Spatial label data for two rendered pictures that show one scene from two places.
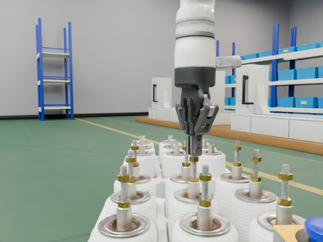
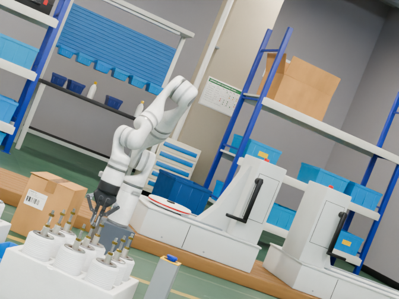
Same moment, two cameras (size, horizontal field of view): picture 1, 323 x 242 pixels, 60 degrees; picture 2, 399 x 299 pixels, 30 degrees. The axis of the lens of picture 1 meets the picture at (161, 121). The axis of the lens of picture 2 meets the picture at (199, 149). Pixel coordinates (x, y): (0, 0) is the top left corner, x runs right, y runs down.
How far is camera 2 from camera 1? 248 cm
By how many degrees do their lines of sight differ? 80
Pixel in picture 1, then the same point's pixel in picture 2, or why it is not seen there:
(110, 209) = (80, 256)
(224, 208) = not seen: hidden behind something
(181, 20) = (123, 164)
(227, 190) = (69, 239)
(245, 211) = (99, 251)
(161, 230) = not seen: hidden behind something
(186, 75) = (116, 190)
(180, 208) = (91, 253)
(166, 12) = not seen: outside the picture
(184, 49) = (119, 178)
